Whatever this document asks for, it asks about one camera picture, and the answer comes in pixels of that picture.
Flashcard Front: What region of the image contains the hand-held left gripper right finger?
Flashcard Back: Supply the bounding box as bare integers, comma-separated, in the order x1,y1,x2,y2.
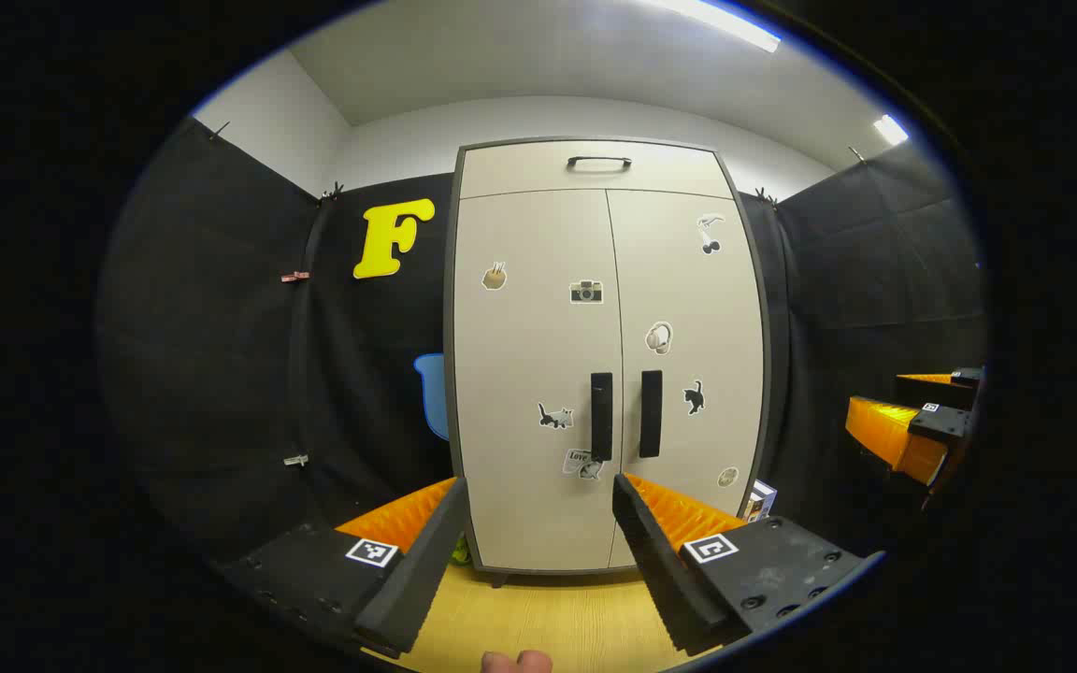
611,472,887,657

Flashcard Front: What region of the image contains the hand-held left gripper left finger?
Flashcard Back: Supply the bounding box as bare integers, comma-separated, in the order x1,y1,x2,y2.
211,477,472,660

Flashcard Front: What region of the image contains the white cabinet door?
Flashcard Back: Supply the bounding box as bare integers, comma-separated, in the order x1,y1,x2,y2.
452,190,624,573
606,187,771,569

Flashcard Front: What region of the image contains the double-door shoe cabinet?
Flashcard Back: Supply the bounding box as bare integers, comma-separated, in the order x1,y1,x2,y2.
442,136,775,588

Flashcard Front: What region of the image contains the white cabinet drawer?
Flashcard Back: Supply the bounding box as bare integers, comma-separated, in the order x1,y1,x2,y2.
457,140,736,200

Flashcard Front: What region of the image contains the white cardboard box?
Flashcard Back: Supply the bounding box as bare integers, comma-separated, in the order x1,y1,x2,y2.
741,479,779,523

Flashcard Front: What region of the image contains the black backdrop cloth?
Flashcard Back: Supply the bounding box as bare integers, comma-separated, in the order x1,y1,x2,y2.
97,117,988,585

